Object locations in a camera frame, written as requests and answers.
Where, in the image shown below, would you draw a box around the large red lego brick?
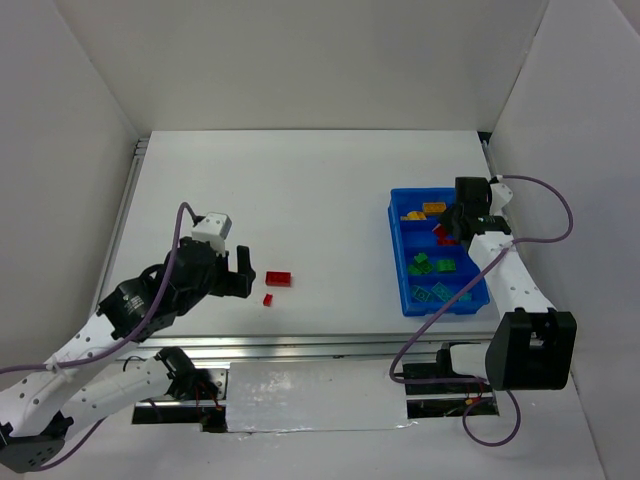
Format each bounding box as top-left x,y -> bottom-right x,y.
265,271 -> 292,288

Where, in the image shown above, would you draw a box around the orange lego brick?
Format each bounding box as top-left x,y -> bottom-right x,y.
422,202 -> 447,216

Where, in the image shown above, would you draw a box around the green square lego brick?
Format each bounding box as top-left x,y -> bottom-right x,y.
436,258 -> 457,273

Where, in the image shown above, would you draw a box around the yellow lego brick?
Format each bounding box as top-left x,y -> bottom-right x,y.
400,211 -> 427,221

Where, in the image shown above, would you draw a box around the green curved lego brick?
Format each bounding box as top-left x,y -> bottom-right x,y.
414,252 -> 428,264

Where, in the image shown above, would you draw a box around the red flower lego piece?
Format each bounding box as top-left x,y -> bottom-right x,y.
432,224 -> 449,239

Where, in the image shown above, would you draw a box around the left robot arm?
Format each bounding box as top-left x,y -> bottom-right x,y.
1,237 -> 256,473

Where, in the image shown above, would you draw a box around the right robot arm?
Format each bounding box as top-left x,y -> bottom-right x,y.
439,176 -> 577,391

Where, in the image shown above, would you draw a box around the blue compartment tray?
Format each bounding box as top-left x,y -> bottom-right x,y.
388,187 -> 480,316

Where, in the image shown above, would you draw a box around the green lego with red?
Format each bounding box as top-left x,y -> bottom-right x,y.
417,262 -> 433,274

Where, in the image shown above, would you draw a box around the light blue long lego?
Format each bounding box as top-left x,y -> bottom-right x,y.
431,282 -> 454,302

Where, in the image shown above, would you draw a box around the teal square lego brick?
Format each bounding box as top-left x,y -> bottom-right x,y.
410,285 -> 433,303

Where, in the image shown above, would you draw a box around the white foil cover plate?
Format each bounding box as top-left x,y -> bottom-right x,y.
226,360 -> 410,433

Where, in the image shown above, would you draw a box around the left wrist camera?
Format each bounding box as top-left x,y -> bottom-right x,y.
191,212 -> 232,255

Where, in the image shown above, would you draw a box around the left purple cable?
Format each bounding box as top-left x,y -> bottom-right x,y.
0,201 -> 204,471

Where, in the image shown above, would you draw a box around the aluminium frame rail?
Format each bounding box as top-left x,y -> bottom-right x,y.
114,332 -> 501,361

